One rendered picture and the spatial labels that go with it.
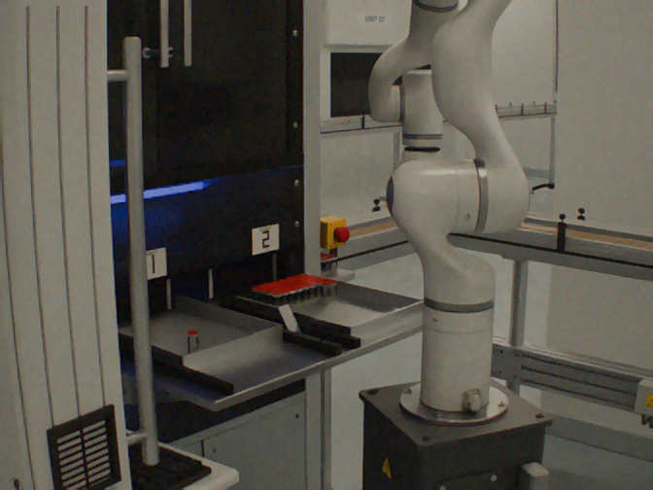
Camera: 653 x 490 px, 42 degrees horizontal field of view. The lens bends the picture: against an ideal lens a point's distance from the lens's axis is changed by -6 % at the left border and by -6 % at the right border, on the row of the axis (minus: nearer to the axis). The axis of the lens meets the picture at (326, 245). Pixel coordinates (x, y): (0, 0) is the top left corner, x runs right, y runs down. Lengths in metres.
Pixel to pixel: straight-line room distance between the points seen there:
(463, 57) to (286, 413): 1.17
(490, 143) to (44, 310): 0.74
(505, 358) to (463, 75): 1.58
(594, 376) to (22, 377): 1.95
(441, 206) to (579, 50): 1.93
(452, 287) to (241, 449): 0.93
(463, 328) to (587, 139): 1.88
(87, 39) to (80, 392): 0.44
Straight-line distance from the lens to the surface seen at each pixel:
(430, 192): 1.38
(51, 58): 1.06
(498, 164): 1.41
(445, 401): 1.49
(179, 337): 1.84
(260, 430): 2.22
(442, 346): 1.46
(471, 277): 1.43
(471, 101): 1.41
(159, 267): 1.89
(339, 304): 2.05
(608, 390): 2.71
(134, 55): 1.16
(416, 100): 1.80
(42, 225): 1.06
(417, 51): 1.72
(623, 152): 3.19
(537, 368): 2.80
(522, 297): 2.80
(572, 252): 2.63
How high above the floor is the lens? 1.46
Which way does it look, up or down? 12 degrees down
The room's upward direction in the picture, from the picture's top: straight up
